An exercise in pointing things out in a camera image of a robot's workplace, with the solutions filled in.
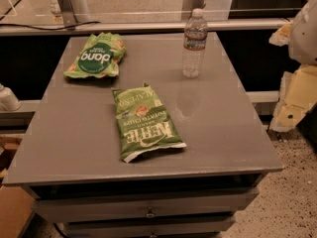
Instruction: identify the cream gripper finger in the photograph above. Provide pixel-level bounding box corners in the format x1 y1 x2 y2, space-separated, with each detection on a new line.
268 22 292 47
269 64 317 132

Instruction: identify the green jalapeno kettle chip bag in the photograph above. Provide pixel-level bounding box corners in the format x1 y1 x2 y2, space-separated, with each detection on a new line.
112 84 186 163

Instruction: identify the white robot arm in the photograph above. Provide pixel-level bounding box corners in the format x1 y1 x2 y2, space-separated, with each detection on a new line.
269 0 317 132

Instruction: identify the green dang snack bag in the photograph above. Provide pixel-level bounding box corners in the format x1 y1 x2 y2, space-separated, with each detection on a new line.
63 33 126 78

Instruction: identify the clear plastic water bottle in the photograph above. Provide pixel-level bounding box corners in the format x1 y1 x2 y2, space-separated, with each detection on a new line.
182 8 208 78

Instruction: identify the grey drawer cabinet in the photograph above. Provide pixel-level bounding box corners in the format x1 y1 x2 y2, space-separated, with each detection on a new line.
4 34 282 238

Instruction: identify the white pipe fitting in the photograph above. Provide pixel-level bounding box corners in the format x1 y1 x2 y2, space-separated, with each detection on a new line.
0 83 21 111

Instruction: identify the brown cardboard box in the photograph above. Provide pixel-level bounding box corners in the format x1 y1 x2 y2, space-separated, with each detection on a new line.
0 135 33 238

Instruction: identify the grey metal rail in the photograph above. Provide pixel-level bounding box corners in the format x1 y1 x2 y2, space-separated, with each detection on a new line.
0 18 291 37

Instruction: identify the grey metal post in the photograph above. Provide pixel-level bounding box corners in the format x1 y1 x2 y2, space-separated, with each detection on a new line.
51 0 91 26

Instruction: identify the black cable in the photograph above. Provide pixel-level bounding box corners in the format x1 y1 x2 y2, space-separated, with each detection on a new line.
0 20 101 31

